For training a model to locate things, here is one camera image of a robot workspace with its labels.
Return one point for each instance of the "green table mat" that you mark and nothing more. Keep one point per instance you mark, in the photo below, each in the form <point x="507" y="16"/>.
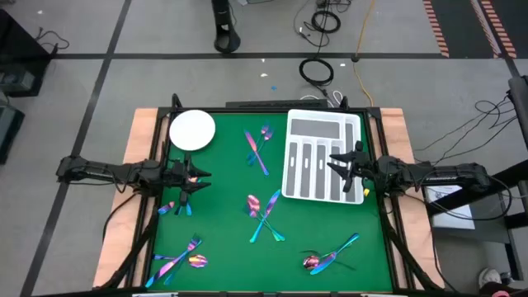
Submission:
<point x="247" y="268"/>

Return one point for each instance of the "iridescent rainbow spoon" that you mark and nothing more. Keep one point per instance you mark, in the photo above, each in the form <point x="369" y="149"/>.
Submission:
<point x="310" y="262"/>
<point x="198" y="261"/>
<point x="188" y="210"/>
<point x="253" y="201"/>

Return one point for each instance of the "white paper sheet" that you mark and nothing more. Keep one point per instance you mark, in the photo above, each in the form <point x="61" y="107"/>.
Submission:
<point x="453" y="216"/>

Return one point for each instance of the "black flat bar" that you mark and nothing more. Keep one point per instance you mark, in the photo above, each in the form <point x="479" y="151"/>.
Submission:
<point x="276" y="103"/>

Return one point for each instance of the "black diagonal support strut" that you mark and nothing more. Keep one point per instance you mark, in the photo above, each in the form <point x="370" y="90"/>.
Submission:
<point x="132" y="251"/>
<point x="406" y="251"/>

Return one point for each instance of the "black aluminium table frame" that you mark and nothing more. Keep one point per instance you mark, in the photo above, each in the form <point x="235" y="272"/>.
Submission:
<point x="164" y="111"/>

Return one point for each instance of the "grey base plate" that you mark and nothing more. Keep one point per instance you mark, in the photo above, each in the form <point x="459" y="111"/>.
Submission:
<point x="493" y="231"/>

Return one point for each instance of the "black box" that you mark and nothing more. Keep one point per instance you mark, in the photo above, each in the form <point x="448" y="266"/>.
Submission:
<point x="8" y="132"/>

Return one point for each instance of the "white cutlery organiser tray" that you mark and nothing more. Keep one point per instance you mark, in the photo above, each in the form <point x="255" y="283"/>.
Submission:
<point x="313" y="139"/>

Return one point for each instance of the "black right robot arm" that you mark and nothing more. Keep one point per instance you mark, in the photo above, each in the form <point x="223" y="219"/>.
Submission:
<point x="445" y="173"/>

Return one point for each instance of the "iridescent rainbow knife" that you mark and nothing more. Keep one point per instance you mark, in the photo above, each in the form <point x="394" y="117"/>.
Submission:
<point x="255" y="152"/>
<point x="323" y="264"/>
<point x="169" y="266"/>
<point x="271" y="205"/>
<point x="179" y="210"/>

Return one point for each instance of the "black cabinet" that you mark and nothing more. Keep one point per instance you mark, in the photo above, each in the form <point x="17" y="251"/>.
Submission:
<point x="24" y="45"/>

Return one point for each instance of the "black upright pole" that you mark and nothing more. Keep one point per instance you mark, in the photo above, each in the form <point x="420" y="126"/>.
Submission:
<point x="520" y="103"/>

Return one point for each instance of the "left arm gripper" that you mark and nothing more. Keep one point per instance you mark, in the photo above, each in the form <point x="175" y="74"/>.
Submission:
<point x="175" y="177"/>

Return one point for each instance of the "person's shoe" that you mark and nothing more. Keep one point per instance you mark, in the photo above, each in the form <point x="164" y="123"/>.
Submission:
<point x="490" y="277"/>

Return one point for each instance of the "black floor plug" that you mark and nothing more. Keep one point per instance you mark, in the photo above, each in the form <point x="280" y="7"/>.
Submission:
<point x="354" y="59"/>

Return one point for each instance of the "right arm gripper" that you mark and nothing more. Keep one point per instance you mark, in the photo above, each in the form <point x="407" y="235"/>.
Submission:
<point x="367" y="169"/>

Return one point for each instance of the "round white plate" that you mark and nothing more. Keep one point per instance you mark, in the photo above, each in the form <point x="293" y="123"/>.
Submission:
<point x="192" y="130"/>

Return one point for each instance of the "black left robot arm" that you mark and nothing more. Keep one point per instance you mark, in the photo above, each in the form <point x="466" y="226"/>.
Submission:
<point x="103" y="169"/>

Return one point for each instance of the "black post stand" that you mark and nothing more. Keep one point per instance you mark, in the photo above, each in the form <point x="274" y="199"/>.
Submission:
<point x="226" y="41"/>

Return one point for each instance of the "grey box device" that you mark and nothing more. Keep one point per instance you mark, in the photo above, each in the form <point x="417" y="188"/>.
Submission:
<point x="18" y="81"/>

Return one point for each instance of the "pink object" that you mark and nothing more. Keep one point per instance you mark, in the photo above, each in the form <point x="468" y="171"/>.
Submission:
<point x="501" y="294"/>

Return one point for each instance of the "black metal stand frame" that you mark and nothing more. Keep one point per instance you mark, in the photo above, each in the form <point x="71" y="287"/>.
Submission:
<point x="511" y="174"/>

